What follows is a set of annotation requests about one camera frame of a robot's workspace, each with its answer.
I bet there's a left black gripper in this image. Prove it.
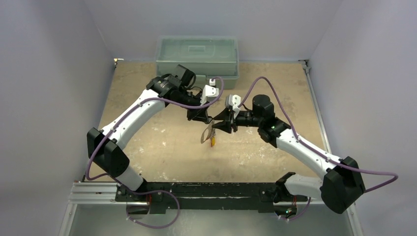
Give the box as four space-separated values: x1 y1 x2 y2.
176 88 210 123

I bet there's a metal keyring with keys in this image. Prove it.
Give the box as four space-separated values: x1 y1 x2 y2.
200 121 216 144

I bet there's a yellow key tag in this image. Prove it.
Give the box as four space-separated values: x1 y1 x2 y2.
210 135 216 147

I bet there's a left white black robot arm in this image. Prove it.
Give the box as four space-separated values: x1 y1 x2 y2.
86 64 219 201

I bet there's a green plastic storage box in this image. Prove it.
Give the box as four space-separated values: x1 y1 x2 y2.
155 35 239 89

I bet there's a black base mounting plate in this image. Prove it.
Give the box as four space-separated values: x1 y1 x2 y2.
115 182 308 214

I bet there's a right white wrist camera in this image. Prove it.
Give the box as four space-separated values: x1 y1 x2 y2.
225 94 241 116

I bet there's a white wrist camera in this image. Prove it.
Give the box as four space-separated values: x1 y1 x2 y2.
225 94 241 116
201 79 219 105

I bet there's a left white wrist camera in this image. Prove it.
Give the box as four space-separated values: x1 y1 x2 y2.
201 79 219 105

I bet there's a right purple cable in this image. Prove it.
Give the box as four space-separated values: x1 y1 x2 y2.
238 76 399 222

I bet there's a purple cable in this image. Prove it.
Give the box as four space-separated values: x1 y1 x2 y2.
238 76 399 222
85 77 224 229

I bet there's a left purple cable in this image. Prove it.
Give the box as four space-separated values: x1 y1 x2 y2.
85 77 224 229

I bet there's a right aluminium table edge rail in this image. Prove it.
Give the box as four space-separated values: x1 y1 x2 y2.
298 60 364 236

